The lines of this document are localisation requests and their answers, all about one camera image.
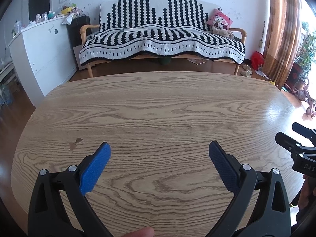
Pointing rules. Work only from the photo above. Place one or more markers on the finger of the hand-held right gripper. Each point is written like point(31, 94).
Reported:
point(303, 130)
point(286, 140)

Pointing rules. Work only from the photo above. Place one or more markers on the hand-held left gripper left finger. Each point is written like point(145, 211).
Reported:
point(95, 170)

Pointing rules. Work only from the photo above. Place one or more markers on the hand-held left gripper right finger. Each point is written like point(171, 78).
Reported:
point(223, 164)

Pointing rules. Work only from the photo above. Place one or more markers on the person's right hand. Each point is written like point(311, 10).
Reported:
point(307, 192)

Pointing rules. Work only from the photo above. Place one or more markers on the person's left hand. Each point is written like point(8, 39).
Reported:
point(140, 233)

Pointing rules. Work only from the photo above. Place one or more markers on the small child tricycle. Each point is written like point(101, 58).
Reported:
point(307, 96)

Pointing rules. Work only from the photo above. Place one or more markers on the potted plant red pot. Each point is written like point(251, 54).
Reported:
point(295, 75)

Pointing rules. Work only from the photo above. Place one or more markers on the small yellow toy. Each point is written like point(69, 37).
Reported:
point(272, 83)

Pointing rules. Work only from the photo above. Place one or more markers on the white paper sheet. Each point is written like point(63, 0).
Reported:
point(261, 73)

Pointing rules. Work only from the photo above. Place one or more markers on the red bag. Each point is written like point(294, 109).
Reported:
point(257, 60)

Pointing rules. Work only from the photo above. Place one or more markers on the brown patterned curtain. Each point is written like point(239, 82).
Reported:
point(279, 29)

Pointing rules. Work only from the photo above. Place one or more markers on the flat cardboard piece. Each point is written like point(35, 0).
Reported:
point(196, 61)

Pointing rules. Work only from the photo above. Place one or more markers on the leaning cardboard sheet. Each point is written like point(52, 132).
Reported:
point(77, 56)

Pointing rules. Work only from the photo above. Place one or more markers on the blue water jug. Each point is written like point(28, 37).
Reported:
point(6, 93)

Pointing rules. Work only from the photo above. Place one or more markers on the beige plush toy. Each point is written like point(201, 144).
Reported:
point(223, 32)

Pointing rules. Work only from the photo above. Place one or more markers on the white cabinet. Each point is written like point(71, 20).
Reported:
point(44, 54)

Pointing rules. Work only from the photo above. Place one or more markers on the white side table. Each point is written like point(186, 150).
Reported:
point(7, 68)

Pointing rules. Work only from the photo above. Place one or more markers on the pink cartoon cushion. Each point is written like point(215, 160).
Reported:
point(219, 18)

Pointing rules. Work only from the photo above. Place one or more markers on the wooden sofa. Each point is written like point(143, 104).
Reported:
point(85, 30)

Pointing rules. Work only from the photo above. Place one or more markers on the black cabinet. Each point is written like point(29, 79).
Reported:
point(77, 29)

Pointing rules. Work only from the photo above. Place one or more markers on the white crumpled tissue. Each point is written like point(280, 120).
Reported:
point(68, 18)

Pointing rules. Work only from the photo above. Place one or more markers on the yellow green toy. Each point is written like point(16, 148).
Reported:
point(66, 9)

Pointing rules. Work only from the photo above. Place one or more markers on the black white striped blanket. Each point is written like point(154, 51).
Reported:
point(153, 14)

